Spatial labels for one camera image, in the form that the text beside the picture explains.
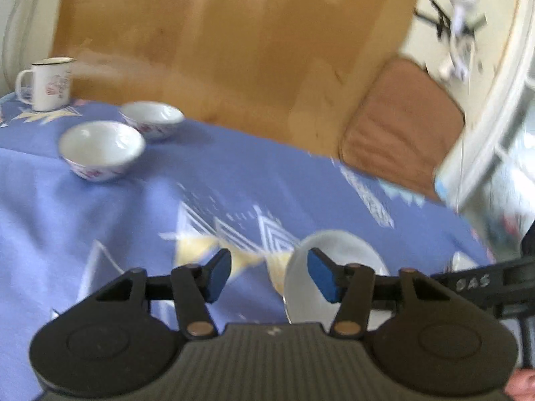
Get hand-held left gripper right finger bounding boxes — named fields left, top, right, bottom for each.
left=307, top=248, right=453, bottom=339

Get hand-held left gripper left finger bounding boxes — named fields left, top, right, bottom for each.
left=94, top=248, right=232, bottom=339

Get large floral white plate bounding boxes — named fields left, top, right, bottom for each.
left=283, top=230, right=391, bottom=325

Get round floral white plate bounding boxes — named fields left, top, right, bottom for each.
left=448, top=251, right=479, bottom=273

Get person's right hand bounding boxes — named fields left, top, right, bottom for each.
left=504, top=368, right=535, bottom=401

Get blue printed cloth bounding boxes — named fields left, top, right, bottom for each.
left=0, top=94, right=504, bottom=401

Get brown seat cushion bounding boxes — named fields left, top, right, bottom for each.
left=338, top=55, right=466, bottom=202

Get white bowl red flowers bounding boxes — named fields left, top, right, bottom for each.
left=58, top=121, right=146, bottom=183
left=119, top=101, right=185, bottom=142

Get white enamel mug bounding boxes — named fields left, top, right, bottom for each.
left=15, top=57, right=76, bottom=113

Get white window frame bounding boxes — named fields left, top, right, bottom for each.
left=434, top=0, right=535, bottom=218

